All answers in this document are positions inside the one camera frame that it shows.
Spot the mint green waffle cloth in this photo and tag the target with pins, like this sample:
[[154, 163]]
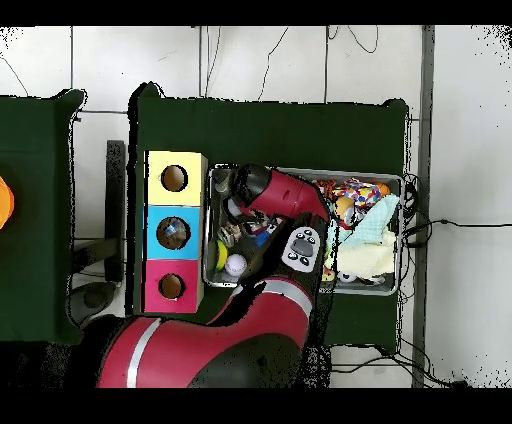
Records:
[[372, 222]]

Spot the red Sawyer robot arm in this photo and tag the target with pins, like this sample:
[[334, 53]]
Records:
[[288, 192]]

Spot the wooden box with three holes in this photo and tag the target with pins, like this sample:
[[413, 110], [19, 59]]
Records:
[[192, 248]]

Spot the orange round object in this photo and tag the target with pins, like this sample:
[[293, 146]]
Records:
[[4, 204]]

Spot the crumpled polka dot cloth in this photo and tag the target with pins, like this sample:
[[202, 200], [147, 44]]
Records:
[[360, 192]]

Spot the neighbouring green covered table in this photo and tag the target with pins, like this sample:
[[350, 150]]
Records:
[[32, 240]]

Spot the yellow and green toy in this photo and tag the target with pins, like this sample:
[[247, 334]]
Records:
[[221, 256]]

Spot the white baseball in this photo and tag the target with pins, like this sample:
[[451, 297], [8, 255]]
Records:
[[236, 264]]

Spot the dark green tablecloth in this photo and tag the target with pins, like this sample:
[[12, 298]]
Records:
[[280, 132]]

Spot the cream waffle cloth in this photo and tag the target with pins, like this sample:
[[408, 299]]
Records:
[[364, 260]]

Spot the shallow clear mesh bin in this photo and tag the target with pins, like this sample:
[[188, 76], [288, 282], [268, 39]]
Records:
[[360, 290]]

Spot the colourful printed silver can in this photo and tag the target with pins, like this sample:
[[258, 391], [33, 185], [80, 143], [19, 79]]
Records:
[[230, 234]]

